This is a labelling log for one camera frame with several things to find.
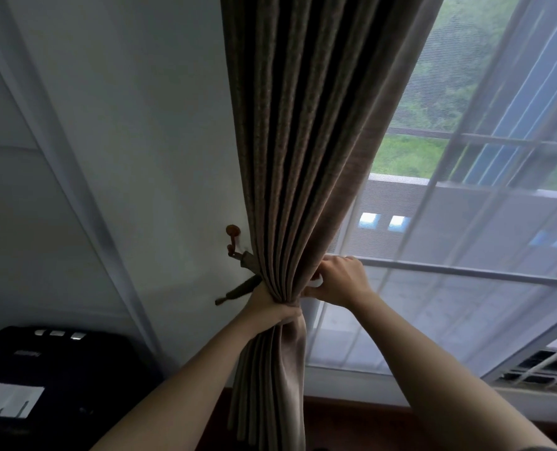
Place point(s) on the person's left hand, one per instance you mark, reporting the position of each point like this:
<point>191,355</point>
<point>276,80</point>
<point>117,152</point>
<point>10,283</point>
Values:
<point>267,312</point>

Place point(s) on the person's right hand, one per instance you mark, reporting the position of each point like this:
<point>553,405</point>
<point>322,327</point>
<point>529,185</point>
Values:
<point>342,284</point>

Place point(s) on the person's right thumb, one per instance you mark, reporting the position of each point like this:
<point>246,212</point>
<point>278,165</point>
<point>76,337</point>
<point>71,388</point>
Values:
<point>313,286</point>

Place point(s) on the person's left thumb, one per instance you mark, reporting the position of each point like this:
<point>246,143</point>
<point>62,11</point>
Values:
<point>291,314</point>

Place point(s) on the brown pleated curtain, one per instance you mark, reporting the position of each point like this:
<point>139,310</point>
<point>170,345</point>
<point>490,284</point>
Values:
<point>306,136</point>

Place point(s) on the person's right forearm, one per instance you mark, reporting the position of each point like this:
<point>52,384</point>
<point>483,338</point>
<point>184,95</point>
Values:
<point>438,380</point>

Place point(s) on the person's left forearm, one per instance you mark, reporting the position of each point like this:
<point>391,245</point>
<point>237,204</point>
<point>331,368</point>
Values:
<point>184,389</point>

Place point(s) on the brown curtain tieback band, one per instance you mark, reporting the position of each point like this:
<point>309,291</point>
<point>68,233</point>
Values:
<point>241,290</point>

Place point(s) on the brown wooden tieback hook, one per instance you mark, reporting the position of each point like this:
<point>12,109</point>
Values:
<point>233,232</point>

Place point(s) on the sheer white curtain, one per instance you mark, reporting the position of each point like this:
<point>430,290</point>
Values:
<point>471,230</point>

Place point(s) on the black printer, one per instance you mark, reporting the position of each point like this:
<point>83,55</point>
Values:
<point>62,385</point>

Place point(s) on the air conditioner grille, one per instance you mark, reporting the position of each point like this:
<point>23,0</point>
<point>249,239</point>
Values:
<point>546,368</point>

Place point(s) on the white paper sheet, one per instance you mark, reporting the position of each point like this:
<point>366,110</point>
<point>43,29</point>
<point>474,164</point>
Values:
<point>6,398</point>

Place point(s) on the white window frame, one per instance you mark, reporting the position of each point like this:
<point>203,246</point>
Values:
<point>447,270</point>

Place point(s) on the grey balcony wall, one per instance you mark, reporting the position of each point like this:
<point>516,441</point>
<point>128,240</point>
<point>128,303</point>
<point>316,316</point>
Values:
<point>447,216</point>

